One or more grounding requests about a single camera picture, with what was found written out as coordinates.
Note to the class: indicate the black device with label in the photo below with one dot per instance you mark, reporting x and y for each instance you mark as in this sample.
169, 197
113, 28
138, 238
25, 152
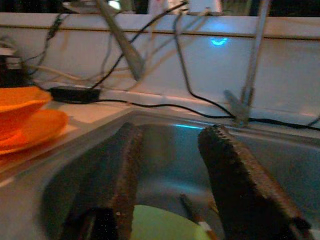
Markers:
10, 75

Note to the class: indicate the thin metal faucet stem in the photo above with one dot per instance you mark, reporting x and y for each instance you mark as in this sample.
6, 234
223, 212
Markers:
240, 110

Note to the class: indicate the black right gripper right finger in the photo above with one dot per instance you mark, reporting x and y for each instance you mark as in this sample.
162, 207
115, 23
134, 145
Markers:
237, 187

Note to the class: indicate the black power adapter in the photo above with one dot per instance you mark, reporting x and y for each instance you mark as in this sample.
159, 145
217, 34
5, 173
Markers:
75, 94

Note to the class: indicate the stainless steel sink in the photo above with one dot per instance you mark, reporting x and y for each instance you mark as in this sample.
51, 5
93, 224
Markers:
175, 162

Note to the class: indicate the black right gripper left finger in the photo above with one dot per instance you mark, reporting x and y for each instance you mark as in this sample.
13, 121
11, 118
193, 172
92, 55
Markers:
120, 187

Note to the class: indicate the green plastic plate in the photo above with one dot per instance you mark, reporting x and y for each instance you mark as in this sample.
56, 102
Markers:
162, 225

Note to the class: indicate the orange plastic plate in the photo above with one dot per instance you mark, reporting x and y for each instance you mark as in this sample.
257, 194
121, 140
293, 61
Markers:
37, 132

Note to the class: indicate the orange plastic bowl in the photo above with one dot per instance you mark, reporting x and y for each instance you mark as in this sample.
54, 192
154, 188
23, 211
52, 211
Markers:
20, 100

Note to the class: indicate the grey metal rod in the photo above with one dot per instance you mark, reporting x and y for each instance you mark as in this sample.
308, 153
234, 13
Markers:
125, 45

